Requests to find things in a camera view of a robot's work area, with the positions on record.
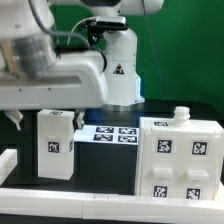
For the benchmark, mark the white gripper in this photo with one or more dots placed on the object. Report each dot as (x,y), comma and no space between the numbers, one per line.
(75,81)

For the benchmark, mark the white cabinet top block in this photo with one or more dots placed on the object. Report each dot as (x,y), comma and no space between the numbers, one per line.
(55,144)

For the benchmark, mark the white cabinet body box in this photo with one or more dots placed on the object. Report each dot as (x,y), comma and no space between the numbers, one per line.
(180,125)

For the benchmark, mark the white door panel with tags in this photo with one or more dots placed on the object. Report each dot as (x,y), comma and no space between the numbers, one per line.
(196,181)

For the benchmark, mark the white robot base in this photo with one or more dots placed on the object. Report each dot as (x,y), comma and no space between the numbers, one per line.
(123,82)

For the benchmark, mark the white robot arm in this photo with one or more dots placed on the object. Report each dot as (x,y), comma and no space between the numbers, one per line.
(35,33)

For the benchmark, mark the white sheet with tags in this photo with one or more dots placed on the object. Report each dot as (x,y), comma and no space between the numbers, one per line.
(107,135)

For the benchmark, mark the white obstacle fence left piece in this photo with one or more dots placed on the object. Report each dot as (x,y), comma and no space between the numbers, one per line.
(8,161)

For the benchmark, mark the white obstacle fence front bar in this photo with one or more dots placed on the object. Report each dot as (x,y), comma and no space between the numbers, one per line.
(89,206)

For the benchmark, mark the black camera on stand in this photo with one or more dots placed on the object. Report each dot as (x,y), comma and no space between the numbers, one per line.
(100,24)

